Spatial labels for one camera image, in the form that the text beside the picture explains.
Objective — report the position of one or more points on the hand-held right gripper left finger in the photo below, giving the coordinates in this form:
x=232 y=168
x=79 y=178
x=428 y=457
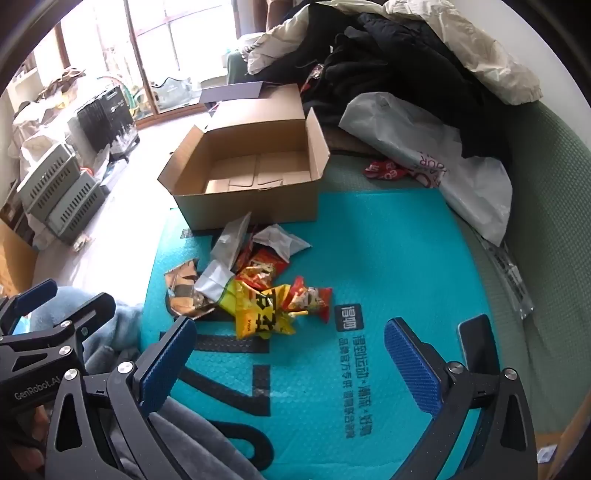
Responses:
x=166 y=364

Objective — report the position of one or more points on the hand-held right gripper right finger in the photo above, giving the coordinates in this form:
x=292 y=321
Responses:
x=411 y=369

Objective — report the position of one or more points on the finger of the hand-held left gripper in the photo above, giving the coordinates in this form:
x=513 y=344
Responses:
x=90 y=314
x=32 y=297

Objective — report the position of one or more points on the brown chocolate packet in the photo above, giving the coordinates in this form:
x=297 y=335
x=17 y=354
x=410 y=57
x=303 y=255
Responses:
x=182 y=288

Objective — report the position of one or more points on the silver snack bag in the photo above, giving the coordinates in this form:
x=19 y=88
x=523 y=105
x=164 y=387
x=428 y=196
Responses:
x=212 y=281

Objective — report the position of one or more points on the yellow snack packet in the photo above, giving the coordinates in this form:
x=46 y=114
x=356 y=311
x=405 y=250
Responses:
x=261 y=314

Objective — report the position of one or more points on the clear zip bag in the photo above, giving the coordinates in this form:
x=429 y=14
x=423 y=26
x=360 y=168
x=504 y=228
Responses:
x=228 y=240

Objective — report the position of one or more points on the clear wrapper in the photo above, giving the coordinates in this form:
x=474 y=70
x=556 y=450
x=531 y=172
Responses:
x=281 y=240

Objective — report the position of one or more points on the brown cardboard box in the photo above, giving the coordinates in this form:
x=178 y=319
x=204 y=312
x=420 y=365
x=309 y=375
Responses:
x=249 y=203

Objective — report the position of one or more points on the person's left hand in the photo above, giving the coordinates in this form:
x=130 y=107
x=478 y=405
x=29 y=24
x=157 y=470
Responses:
x=23 y=434

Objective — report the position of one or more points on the blue fleece garment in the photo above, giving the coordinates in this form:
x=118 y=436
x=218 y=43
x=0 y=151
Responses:
x=127 y=323

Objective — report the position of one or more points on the brown cardboard carton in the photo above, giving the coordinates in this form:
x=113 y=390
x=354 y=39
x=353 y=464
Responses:
x=14 y=258

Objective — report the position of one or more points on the small clear packet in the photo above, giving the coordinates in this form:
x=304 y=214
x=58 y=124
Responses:
x=82 y=242

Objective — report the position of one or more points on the grey fleece garment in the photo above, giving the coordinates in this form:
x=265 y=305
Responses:
x=198 y=443

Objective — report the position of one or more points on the teal bubble mailer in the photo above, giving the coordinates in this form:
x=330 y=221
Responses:
x=369 y=258

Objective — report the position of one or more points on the clear plastic packaging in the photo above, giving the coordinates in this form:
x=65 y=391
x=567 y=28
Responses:
x=512 y=281

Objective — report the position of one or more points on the flat white box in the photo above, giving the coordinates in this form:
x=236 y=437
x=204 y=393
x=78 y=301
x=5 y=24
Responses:
x=113 y=173

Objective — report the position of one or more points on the light grey plastic basket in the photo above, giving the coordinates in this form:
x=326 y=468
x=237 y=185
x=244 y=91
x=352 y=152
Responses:
x=46 y=150

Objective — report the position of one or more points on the white plastic sack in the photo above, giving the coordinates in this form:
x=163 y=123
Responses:
x=41 y=115

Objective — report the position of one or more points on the black ribbed suitcase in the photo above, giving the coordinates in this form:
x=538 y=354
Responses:
x=106 y=115

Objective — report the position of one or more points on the small red wrapper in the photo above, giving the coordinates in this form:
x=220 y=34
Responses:
x=381 y=168

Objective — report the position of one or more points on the green textured sofa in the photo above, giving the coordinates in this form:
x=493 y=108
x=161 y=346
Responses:
x=554 y=221

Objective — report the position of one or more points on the white plastic shopping bag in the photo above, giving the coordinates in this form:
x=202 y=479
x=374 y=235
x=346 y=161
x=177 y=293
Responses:
x=406 y=134

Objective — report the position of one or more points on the glass balcony door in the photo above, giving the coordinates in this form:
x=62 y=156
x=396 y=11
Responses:
x=152 y=37

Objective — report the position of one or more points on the dark green chair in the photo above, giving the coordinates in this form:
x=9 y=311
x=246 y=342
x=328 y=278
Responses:
x=234 y=69

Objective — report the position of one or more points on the black clothing pile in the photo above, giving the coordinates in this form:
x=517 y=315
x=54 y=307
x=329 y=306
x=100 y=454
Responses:
x=392 y=64

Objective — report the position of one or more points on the red shiny packet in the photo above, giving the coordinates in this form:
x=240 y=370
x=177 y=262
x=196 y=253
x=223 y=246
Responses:
x=316 y=74

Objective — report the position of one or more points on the beige jacket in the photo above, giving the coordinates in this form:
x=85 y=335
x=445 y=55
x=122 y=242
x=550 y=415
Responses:
x=475 y=46

